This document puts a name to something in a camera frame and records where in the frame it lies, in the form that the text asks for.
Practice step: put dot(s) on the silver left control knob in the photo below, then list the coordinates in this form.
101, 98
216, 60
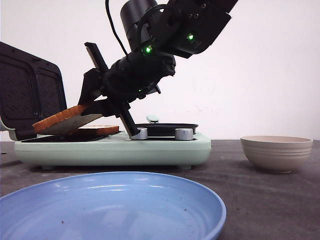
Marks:
142, 135

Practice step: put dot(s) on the silver control knob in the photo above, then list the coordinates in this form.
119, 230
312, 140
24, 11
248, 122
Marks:
184, 134
142, 135

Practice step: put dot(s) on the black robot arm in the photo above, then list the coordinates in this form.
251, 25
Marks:
156, 34

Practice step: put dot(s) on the silver right control knob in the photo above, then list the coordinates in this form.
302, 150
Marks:
184, 134

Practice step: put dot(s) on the mint green breakfast maker base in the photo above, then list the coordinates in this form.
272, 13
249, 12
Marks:
114, 150

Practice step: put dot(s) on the blue plastic plate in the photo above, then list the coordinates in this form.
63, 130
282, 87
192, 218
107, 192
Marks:
113, 206

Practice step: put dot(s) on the black frying pan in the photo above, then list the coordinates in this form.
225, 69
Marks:
158, 129

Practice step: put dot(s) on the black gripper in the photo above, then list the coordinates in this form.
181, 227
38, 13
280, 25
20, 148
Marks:
109, 91

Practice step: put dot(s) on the toast slice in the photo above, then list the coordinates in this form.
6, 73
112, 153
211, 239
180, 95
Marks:
96, 130
65, 122

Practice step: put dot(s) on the cream ceramic bowl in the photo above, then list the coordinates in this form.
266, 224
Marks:
276, 154

